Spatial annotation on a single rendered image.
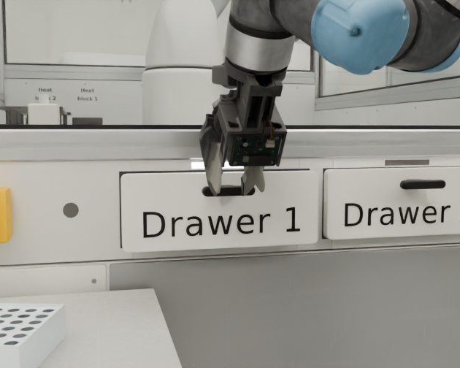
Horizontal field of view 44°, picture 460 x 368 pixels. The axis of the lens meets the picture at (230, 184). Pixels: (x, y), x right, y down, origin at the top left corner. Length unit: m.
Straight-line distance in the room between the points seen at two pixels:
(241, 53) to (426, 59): 0.19
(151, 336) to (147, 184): 0.23
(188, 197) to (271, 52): 0.29
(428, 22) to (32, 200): 0.56
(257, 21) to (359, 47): 0.14
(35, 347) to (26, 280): 0.29
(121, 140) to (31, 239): 0.19
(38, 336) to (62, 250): 0.28
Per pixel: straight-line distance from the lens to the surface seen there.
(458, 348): 1.10
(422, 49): 0.61
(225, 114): 0.67
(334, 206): 0.90
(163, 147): 0.85
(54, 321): 0.64
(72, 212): 0.85
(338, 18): 0.50
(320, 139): 0.90
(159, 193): 0.81
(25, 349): 0.57
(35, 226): 0.86
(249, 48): 0.61
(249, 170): 0.76
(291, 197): 0.85
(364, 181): 0.92
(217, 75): 0.74
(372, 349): 1.01
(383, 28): 0.51
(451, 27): 0.62
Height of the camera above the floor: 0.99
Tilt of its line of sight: 5 degrees down
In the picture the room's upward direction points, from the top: straight up
